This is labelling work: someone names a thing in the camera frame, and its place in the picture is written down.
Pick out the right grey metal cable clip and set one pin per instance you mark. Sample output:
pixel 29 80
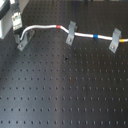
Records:
pixel 115 40

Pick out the left grey metal cable clip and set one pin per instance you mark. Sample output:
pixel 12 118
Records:
pixel 26 39

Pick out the middle grey metal cable clip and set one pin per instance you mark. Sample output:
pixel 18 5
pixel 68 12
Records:
pixel 72 28

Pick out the grey metal cable clip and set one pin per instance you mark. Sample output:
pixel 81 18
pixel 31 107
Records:
pixel 26 39
pixel 72 28
pixel 115 40

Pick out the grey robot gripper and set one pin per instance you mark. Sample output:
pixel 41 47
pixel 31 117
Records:
pixel 16 19

